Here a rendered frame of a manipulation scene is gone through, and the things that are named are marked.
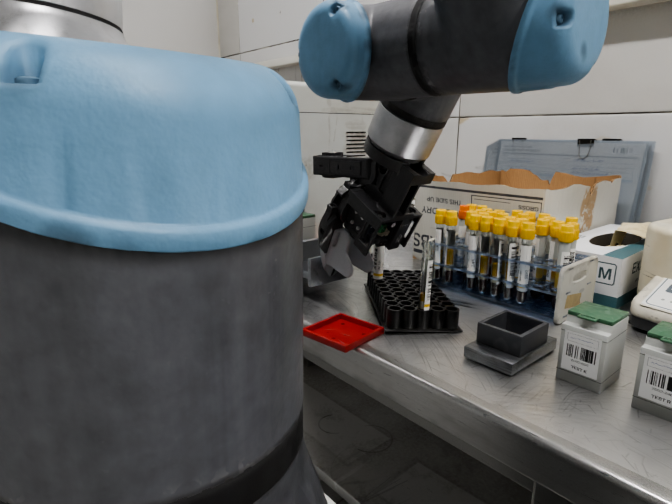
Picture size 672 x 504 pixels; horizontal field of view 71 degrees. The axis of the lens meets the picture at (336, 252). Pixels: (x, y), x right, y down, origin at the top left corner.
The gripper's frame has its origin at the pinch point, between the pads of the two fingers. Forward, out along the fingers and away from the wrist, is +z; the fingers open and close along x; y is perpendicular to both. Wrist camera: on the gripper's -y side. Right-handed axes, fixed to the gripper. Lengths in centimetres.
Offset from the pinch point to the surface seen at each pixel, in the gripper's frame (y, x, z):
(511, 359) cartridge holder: 26.0, -0.6, -11.2
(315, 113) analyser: -20.5, 6.8, -12.0
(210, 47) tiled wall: -149, 56, 28
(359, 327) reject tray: 11.8, -4.7, -1.6
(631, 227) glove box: 19.7, 36.0, -16.5
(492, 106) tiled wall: -24, 60, -13
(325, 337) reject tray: 12.0, -10.3, -2.4
